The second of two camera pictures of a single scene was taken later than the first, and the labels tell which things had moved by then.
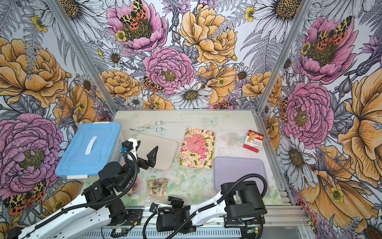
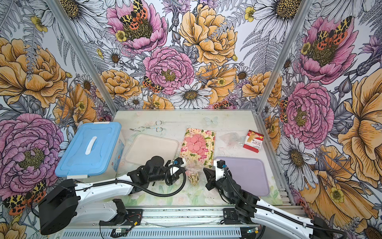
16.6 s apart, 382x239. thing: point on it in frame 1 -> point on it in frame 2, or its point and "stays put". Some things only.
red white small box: x=253 y=141 stays put
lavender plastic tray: x=228 y=170 stays put
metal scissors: x=141 y=128 stays put
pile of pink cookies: x=196 y=144 stays put
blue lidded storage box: x=96 y=144 stays put
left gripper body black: x=132 y=167 -> x=162 y=175
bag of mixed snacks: x=157 y=190 -> x=193 y=170
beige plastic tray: x=167 y=151 stays put
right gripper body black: x=178 y=204 -> x=219 y=185
